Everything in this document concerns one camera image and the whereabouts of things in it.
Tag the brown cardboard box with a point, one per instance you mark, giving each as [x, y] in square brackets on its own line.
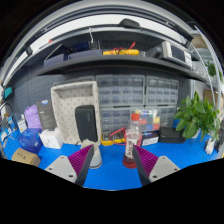
[26, 157]

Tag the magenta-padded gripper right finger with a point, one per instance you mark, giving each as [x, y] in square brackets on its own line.
[160, 166]

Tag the black shelf unit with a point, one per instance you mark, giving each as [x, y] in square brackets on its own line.
[116, 63]

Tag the clear red-capped drink bottle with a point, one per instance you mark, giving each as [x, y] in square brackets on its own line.
[131, 140]

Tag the grey parts drawer cabinet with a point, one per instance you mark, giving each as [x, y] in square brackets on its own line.
[168, 115]
[120, 90]
[162, 91]
[115, 118]

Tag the teal object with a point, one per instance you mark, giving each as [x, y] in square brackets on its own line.
[8, 92]

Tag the purple plastic bag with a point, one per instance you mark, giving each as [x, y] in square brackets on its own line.
[32, 117]

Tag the black zip case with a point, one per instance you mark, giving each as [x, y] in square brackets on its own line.
[86, 123]

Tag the dark grey upright box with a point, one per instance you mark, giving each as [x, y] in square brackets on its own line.
[46, 115]

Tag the clear box of colourful parts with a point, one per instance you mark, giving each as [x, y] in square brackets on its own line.
[150, 120]

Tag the small white container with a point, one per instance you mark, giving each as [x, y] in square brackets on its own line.
[22, 125]

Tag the green potted plant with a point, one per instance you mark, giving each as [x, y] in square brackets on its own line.
[195, 115]

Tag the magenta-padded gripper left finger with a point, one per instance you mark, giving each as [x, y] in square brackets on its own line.
[63, 166]

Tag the blue cardboard box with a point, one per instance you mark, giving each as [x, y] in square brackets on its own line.
[30, 141]

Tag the small dark labelled box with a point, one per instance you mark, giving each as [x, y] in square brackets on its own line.
[150, 139]

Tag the white box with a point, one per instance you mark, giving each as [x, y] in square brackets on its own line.
[51, 138]

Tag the yellow multimeter with red leads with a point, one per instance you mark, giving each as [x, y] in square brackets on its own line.
[111, 139]

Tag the flat black hard case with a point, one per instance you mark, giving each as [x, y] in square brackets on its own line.
[170, 135]

